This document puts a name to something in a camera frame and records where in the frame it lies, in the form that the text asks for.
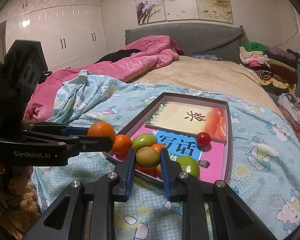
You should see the red cherry tomato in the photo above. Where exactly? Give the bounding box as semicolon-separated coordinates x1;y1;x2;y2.
196;132;211;148
137;166;157;178

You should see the white wardrobe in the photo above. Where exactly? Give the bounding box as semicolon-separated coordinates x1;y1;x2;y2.
0;0;108;71

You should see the large green jujube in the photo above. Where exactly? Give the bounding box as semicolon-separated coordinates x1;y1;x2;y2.
176;156;200;179

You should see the beige bed blanket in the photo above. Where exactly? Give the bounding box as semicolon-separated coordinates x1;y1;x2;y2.
132;56;281;114

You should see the blue Hello Kitty sheet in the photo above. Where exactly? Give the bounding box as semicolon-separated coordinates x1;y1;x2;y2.
31;70;300;239

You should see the yellow orange booklet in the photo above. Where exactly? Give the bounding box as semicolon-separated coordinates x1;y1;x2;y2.
145;101;227;140

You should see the orange tangerine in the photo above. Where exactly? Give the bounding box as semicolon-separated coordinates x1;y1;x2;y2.
151;143;166;153
87;122;116;143
112;134;132;155

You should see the orange tangerine front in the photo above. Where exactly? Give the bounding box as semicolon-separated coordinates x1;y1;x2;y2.
151;143;166;153

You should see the grey headboard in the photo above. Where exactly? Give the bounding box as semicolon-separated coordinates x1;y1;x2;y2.
125;23;245;64

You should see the black garment on bed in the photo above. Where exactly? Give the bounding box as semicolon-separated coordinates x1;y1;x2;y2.
95;49;141;64

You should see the person's hand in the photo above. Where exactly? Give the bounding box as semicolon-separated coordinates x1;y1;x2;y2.
0;164;33;206

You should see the pink Chinese workbook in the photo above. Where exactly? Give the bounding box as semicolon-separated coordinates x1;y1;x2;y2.
120;125;231;183

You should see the blossom wall painting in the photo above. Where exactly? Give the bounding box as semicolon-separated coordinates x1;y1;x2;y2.
135;0;233;25

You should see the small yellow-brown fruit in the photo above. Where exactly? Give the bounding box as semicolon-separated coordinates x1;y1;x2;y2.
155;164;162;178
136;147;160;169

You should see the pink quilt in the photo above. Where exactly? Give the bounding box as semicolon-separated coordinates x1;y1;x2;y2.
24;35;183;121

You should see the small green jujube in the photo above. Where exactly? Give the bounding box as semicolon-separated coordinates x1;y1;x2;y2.
132;133;158;152

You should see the white cloth in basket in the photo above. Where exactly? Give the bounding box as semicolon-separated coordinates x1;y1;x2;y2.
277;93;300;124

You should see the shallow cardboard box tray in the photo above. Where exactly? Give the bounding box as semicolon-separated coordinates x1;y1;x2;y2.
119;93;232;183

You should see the blue patterned pillow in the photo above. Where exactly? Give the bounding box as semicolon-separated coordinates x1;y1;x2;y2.
191;54;222;61

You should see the pile of folded clothes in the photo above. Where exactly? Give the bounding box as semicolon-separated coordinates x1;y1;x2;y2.
239;42;300;95

